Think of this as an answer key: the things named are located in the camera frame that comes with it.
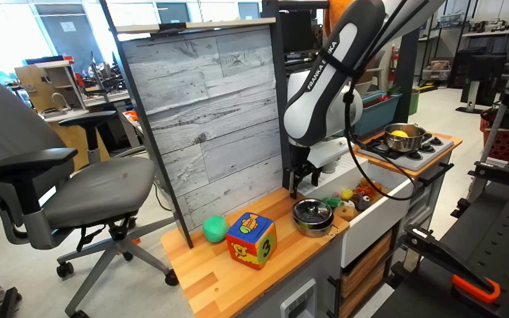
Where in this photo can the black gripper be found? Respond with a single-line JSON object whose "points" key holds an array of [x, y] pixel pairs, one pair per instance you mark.
{"points": [[300, 168]]}

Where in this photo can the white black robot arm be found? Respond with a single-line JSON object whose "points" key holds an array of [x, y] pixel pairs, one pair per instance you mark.
{"points": [[319, 116]]}

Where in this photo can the small steel pot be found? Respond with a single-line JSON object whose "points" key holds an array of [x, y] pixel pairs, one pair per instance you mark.
{"points": [[314, 231]]}

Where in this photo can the large steel pot on stove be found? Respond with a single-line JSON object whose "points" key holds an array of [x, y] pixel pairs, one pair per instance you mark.
{"points": [[404, 145]]}

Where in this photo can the green plush vegetable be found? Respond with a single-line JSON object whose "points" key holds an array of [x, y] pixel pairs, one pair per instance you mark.
{"points": [[333, 201]]}

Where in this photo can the brown plush bread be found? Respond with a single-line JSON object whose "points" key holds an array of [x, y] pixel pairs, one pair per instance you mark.
{"points": [[347, 210]]}

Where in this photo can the orange plush toy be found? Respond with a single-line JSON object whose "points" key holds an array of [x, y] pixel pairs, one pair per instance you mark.
{"points": [[369, 189]]}

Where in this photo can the white toy sink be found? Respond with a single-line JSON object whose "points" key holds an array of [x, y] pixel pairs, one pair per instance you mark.
{"points": [[379, 215]]}

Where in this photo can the colourful number cube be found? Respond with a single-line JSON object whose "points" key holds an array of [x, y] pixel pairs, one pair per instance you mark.
{"points": [[252, 238]]}

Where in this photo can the green ball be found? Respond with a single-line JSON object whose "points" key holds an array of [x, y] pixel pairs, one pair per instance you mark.
{"points": [[215, 228]]}

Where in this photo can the right teal planter box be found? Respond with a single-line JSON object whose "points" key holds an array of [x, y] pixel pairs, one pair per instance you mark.
{"points": [[379, 109]]}

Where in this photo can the yellow toy lemon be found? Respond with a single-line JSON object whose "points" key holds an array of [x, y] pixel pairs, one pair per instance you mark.
{"points": [[400, 134]]}

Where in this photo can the grey wood panel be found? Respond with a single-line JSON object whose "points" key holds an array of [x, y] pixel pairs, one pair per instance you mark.
{"points": [[211, 104]]}

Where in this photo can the grey toy stove top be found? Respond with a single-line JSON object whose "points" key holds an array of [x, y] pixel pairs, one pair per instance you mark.
{"points": [[429, 148]]}

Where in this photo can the grey office chair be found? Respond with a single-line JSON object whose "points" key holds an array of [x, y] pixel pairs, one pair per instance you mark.
{"points": [[45, 198]]}

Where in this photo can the orange handled clamp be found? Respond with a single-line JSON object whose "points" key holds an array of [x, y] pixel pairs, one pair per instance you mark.
{"points": [[464, 277]]}

